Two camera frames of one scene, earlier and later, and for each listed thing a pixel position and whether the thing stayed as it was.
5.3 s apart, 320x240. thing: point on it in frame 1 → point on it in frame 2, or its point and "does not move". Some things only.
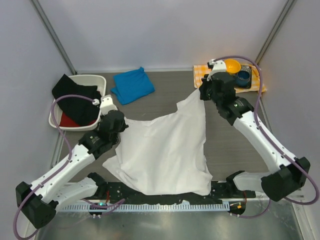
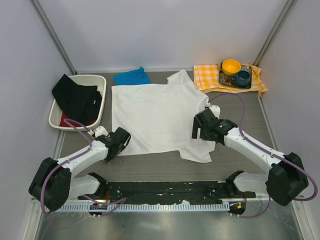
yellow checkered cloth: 199,71 does not move
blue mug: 242,79 does not move
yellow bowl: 232,66 does not move
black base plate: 220,191 does not move
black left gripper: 119,124 → 120,141
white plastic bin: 99,81 does not move
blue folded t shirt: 132,85 does not move
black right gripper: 206,89 → 202,125
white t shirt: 164,154 → 158,118
